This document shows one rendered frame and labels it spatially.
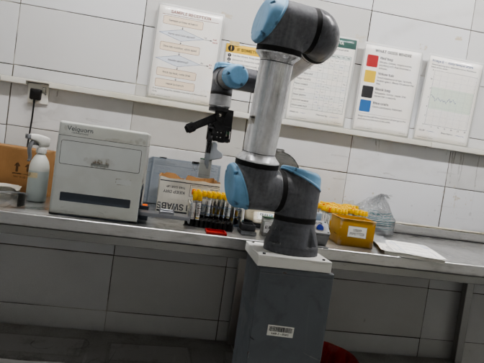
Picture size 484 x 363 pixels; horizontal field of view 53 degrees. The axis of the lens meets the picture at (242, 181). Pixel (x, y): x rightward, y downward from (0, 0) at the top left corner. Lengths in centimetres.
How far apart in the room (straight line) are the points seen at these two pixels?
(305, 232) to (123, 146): 66
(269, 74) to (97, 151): 65
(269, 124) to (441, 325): 181
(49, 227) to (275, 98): 82
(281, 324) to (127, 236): 58
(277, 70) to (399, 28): 140
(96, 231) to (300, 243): 66
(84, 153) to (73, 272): 86
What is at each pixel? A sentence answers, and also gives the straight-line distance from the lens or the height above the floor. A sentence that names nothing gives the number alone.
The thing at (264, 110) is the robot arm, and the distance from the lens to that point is 123.
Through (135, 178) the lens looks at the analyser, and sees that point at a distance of 161.
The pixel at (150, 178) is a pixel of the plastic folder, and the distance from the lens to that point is 223.
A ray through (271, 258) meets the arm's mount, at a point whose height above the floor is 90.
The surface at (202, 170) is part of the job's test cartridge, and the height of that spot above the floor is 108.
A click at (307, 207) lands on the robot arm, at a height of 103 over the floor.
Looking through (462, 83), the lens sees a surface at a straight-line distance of 266.
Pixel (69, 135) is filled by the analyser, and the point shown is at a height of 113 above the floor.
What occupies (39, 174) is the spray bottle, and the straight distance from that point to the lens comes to 188.
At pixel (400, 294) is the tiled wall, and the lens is 263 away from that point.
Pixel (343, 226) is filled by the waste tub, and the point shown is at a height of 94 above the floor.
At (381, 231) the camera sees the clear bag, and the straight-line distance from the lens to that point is 232.
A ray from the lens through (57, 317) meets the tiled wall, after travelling 243.
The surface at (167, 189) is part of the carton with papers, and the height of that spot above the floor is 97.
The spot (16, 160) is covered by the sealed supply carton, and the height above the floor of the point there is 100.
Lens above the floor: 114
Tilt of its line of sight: 3 degrees down
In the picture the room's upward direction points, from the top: 8 degrees clockwise
